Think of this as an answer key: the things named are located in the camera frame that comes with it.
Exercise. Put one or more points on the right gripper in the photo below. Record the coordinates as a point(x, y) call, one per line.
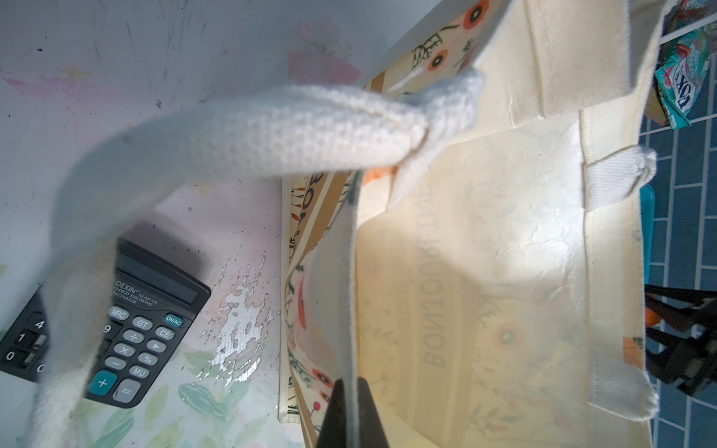
point(688, 357)

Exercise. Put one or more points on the teal Fox's candy bag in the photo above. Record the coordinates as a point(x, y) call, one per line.
point(681, 73)

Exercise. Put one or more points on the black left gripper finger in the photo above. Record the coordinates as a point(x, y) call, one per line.
point(352, 419)

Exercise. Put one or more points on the cream floral tote bag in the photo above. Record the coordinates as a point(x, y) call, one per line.
point(470, 229)

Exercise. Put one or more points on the floral table mat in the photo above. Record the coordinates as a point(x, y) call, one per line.
point(73, 73)

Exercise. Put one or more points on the black calculator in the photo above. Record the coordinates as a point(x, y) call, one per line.
point(153, 305)

